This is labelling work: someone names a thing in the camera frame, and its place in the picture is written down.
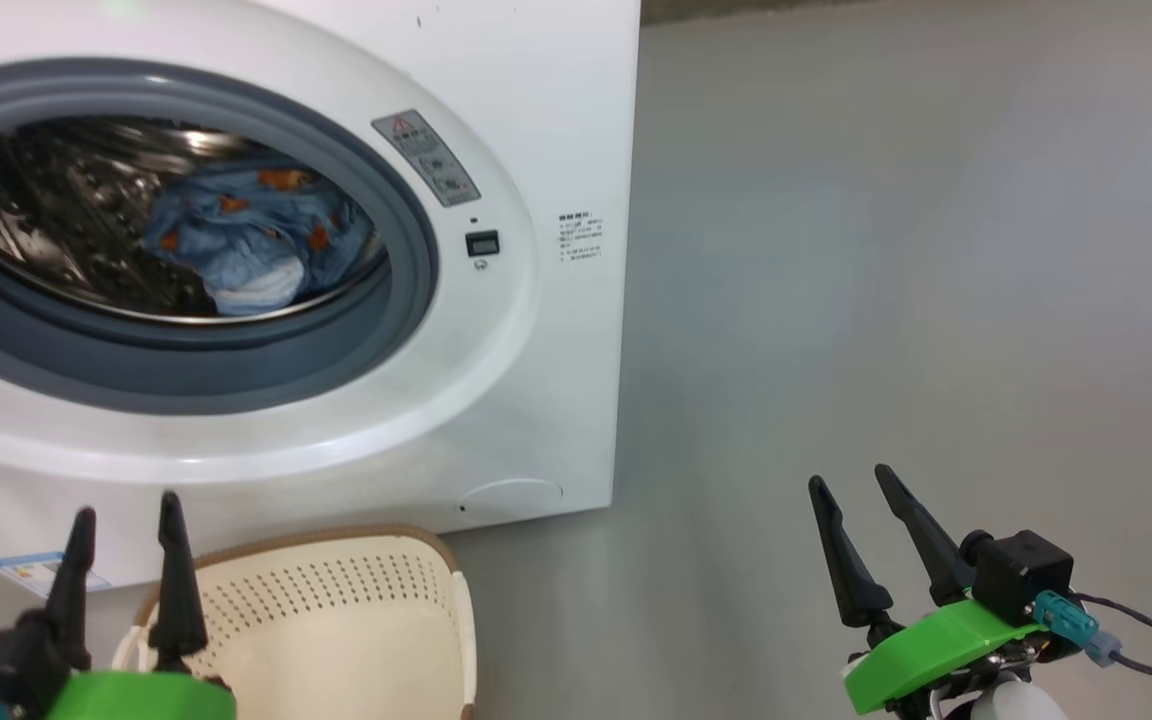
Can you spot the white garment with blue trim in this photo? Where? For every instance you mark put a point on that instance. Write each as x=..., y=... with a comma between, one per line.
x=256, y=285

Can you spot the blue energy label sticker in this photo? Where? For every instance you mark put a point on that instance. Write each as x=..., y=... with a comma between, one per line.
x=36, y=572

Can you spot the round white filter cover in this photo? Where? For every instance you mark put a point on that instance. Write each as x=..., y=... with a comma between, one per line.
x=511, y=498

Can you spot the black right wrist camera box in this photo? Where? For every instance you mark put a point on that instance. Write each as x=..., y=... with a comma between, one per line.
x=1021, y=575

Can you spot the blue bear-print garment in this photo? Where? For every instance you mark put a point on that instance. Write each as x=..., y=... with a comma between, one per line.
x=256, y=225

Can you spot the grey warning sticker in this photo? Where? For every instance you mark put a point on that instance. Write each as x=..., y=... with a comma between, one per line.
x=426, y=158

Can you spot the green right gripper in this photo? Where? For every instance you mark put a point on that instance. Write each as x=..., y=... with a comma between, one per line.
x=926, y=650

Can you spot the cream perforated laundry basket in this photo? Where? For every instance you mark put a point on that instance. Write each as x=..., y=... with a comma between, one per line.
x=336, y=640

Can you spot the white front-load washing machine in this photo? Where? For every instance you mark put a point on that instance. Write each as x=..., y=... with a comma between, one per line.
x=536, y=380

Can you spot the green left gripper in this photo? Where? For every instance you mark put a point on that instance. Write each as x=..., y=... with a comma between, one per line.
x=136, y=698

